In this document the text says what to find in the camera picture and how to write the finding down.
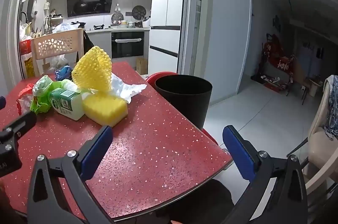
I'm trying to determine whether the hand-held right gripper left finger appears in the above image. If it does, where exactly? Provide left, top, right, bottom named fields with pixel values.
left=27, top=125, right=114, bottom=224

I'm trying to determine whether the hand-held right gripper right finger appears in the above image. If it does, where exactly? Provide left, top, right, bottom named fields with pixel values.
left=222, top=125, right=309, bottom=224

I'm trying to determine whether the red snack wrapper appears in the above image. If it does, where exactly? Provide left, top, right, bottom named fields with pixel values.
left=16, top=83, right=36, bottom=115

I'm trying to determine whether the green plastic bag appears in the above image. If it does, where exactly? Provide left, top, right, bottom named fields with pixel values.
left=30, top=75, right=80, bottom=115

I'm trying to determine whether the yellow sponge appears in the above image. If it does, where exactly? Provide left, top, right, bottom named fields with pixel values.
left=82, top=92, right=128, bottom=127

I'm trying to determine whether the white green-label bottle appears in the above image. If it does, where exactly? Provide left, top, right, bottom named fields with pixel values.
left=50, top=88, right=86, bottom=121

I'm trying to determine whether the white tissue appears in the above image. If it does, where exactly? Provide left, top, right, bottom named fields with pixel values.
left=109, top=72, right=147, bottom=103

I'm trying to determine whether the black round bin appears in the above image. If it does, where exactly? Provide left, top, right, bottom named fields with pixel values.
left=154, top=75, right=213, bottom=129

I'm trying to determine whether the yellow foam fruit net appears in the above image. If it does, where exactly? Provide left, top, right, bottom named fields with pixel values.
left=72, top=46, right=113, bottom=94

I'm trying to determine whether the yellow oil bottle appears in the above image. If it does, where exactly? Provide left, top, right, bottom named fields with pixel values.
left=25, top=58, right=36, bottom=78

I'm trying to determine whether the person's dark clothing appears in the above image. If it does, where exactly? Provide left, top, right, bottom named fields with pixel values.
left=155, top=179, right=235, bottom=224

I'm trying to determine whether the blue crumpled wrapper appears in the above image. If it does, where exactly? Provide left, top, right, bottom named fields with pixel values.
left=55, top=66, right=73, bottom=81

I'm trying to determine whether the translucent plastic bag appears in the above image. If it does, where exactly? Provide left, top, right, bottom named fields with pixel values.
left=50, top=54, right=69, bottom=69

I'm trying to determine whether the beige chair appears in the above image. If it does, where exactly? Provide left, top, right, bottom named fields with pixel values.
left=286, top=76, right=338, bottom=214

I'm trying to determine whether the red plastic chair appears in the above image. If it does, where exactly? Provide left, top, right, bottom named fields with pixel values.
left=146, top=72, right=230, bottom=154

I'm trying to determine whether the wooden chair with flower cutouts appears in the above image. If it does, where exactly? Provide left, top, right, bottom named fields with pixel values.
left=30, top=28, right=85, bottom=77

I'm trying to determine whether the red festive decoration stand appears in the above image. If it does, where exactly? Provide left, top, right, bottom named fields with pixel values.
left=260, top=33, right=297, bottom=94

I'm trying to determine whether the cardboard box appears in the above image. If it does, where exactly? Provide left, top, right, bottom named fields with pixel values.
left=136, top=57, right=148, bottom=75

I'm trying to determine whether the clear plastic bag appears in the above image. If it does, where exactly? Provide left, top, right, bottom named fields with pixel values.
left=54, top=23, right=80, bottom=33

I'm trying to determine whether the black plastic bag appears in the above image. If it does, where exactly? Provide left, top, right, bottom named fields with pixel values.
left=83, top=31, right=96, bottom=56

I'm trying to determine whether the blue patterned cloth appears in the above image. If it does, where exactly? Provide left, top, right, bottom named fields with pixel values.
left=324, top=76, right=338, bottom=140

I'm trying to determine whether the black built-in oven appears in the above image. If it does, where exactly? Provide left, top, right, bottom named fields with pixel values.
left=111, top=31, right=145, bottom=59

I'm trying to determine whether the black range hood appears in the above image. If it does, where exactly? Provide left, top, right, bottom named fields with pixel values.
left=66, top=0, right=115, bottom=18

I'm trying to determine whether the sliding glass door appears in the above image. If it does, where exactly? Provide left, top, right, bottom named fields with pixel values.
left=177, top=0, right=213, bottom=80

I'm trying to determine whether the black flower-shaped tray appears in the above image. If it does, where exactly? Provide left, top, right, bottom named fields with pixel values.
left=132, top=5, right=146, bottom=20

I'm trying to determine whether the white refrigerator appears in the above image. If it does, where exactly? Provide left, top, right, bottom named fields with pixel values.
left=148, top=0, right=186, bottom=77

